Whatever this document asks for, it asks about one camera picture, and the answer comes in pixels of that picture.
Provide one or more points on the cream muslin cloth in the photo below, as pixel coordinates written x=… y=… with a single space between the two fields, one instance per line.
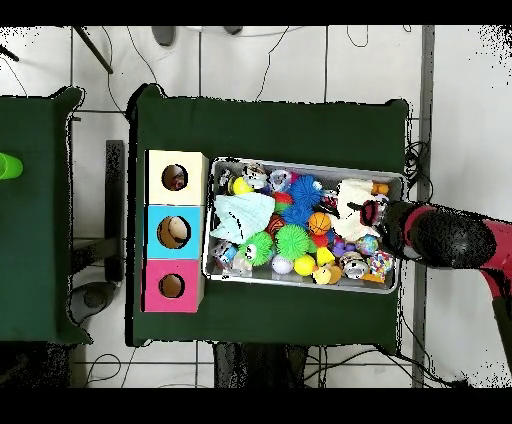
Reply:
x=348 y=210

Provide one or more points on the orange tiger striped ball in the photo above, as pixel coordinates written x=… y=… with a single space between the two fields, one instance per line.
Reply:
x=277 y=225

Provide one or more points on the mint green muslin cloth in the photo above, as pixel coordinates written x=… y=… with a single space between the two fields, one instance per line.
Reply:
x=244 y=216

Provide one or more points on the dark green table cloth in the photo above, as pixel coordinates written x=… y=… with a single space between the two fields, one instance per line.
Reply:
x=32 y=240
x=264 y=128

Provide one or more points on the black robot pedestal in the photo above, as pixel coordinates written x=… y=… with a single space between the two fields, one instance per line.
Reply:
x=264 y=368

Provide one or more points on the wooden box with three holes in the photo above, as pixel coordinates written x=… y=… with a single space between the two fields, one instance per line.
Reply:
x=192 y=240

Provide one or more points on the crushed colourful drink can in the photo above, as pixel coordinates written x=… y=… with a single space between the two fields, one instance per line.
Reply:
x=178 y=180

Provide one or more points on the grey round base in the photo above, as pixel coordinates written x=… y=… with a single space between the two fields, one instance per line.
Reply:
x=92 y=302

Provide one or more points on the person's foot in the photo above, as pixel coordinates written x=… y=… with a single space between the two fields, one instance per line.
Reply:
x=163 y=34
x=232 y=30

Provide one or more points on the green spiky rubber ball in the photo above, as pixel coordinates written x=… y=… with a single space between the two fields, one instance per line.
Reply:
x=293 y=242

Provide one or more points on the blue spiky rubber ball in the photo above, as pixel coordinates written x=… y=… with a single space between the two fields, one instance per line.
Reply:
x=298 y=214

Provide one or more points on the grey vertical beam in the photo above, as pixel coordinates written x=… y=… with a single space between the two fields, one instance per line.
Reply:
x=428 y=80

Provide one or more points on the blue furry monster toy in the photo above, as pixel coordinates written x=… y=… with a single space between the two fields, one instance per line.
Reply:
x=306 y=190

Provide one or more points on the colourful patterned knotted toy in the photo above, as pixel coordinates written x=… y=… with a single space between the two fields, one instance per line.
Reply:
x=381 y=264

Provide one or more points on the thin black rod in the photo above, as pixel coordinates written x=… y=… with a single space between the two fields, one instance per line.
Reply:
x=92 y=48

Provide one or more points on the small orange basketball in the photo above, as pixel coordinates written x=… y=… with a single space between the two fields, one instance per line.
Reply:
x=320 y=223

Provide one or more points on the bright green cup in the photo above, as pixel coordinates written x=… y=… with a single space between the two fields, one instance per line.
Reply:
x=10 y=166

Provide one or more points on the black upright panel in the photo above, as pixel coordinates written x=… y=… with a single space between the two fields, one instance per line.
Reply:
x=116 y=208

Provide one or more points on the green furry monster toy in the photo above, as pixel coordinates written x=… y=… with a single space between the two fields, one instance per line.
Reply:
x=258 y=248

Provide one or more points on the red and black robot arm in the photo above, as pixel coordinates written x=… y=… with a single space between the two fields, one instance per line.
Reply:
x=448 y=236

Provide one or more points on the clear mesh bin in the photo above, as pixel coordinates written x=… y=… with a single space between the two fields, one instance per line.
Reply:
x=240 y=276

